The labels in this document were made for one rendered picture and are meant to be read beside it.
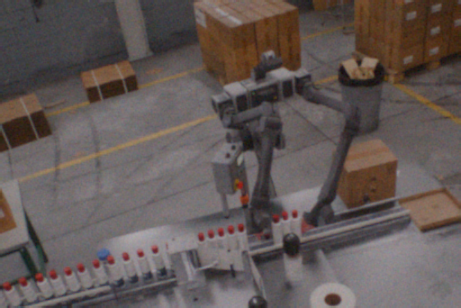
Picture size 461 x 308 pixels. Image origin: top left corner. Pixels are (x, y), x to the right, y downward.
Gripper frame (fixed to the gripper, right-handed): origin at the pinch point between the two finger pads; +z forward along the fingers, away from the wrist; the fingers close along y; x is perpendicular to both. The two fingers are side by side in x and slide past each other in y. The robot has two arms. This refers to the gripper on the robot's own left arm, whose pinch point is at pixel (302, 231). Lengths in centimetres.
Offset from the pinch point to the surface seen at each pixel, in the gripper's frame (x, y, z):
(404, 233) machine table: 50, 12, -25
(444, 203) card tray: 75, -2, -45
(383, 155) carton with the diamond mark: 34, -23, -50
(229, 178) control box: -55, 1, -14
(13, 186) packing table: -129, -140, 116
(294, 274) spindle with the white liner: -13.3, 31.8, 7.0
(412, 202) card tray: 62, -10, -36
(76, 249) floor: -63, -151, 164
